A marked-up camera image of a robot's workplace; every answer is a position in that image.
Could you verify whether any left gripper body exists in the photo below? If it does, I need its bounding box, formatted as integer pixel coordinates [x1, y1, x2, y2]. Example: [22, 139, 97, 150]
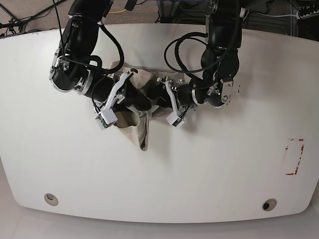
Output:
[176, 84, 199, 107]

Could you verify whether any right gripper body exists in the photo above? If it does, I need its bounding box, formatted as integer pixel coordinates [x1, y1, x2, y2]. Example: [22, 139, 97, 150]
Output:
[83, 75, 116, 103]

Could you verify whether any beige T-shirt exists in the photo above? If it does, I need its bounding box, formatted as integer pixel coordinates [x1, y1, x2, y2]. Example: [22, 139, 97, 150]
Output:
[113, 63, 185, 151]

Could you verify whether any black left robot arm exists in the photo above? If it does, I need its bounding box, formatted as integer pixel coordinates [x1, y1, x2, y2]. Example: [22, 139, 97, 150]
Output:
[163, 0, 248, 108]

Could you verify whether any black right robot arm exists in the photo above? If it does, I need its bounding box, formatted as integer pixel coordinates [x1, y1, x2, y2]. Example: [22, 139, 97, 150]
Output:
[50, 0, 125, 112]

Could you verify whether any black tripod stand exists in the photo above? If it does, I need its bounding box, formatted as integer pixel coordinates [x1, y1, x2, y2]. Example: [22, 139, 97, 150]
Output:
[0, 0, 65, 38]

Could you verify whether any left table grommet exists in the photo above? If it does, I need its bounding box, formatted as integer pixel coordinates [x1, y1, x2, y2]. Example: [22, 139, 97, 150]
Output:
[44, 193, 58, 206]

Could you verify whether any table grommet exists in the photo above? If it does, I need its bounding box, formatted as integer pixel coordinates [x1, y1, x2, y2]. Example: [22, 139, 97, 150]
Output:
[44, 193, 58, 206]
[262, 199, 277, 212]

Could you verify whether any red tape rectangle marking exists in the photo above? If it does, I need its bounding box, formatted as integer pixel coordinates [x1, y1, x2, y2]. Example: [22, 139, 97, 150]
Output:
[283, 138, 305, 176]

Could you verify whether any right table grommet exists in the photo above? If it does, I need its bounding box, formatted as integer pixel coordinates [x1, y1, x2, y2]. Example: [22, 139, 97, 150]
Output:
[262, 199, 277, 212]

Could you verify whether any white power strip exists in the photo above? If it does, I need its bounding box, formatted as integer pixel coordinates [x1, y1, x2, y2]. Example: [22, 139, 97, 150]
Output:
[296, 7, 319, 20]

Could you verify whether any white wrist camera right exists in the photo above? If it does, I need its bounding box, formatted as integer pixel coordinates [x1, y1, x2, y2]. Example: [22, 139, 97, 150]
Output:
[93, 68, 138, 130]

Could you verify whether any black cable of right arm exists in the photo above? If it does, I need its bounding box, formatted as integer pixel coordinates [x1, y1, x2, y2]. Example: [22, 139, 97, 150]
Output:
[86, 23, 125, 75]

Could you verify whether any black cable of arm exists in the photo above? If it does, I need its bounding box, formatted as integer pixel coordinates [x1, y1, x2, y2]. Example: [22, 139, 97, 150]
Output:
[163, 31, 220, 80]
[86, 23, 125, 75]

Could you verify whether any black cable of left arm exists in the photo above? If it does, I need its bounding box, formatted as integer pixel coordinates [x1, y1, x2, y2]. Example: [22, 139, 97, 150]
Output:
[163, 31, 220, 80]

